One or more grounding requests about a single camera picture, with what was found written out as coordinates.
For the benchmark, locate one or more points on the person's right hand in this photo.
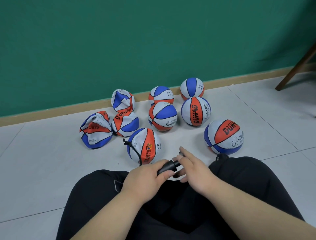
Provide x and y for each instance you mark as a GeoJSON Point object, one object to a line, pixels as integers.
{"type": "Point", "coordinates": [201, 176]}

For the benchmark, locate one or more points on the person's left hand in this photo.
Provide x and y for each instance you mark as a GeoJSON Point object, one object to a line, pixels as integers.
{"type": "Point", "coordinates": [142, 179]}

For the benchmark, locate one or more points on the person's right fingers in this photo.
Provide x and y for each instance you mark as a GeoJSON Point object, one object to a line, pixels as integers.
{"type": "Point", "coordinates": [187, 157]}

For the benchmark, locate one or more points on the person's left thumb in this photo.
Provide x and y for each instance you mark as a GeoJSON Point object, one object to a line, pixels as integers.
{"type": "Point", "coordinates": [167, 174]}

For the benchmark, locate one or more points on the black hand air pump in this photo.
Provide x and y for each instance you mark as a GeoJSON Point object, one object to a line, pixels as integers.
{"type": "Point", "coordinates": [167, 167]}

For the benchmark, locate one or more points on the person's left forearm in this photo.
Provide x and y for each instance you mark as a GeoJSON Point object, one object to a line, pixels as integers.
{"type": "Point", "coordinates": [111, 217]}

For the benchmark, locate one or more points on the person's right forearm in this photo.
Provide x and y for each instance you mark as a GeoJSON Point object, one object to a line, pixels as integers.
{"type": "Point", "coordinates": [259, 215]}

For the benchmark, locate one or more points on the person's black trousers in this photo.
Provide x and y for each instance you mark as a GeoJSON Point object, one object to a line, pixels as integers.
{"type": "Point", "coordinates": [172, 215]}

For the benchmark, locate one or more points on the group of tricolour mini basketballs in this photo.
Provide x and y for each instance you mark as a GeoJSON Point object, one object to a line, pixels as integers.
{"type": "Point", "coordinates": [163, 116]}

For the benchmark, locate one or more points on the wooden baseboard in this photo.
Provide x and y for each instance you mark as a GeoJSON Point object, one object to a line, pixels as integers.
{"type": "Point", "coordinates": [49, 113]}

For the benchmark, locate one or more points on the brown wooden chair leg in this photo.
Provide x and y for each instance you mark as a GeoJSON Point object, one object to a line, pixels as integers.
{"type": "Point", "coordinates": [297, 67]}

